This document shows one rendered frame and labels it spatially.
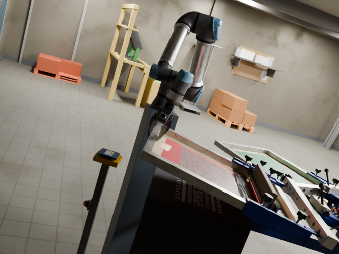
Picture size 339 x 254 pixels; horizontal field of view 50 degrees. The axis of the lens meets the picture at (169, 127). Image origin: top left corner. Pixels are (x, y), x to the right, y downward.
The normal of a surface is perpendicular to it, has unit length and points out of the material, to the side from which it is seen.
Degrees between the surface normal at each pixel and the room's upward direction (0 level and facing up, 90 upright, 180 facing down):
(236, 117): 90
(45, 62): 90
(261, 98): 90
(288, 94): 90
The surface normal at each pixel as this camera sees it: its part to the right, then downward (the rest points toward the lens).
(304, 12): 0.24, 0.30
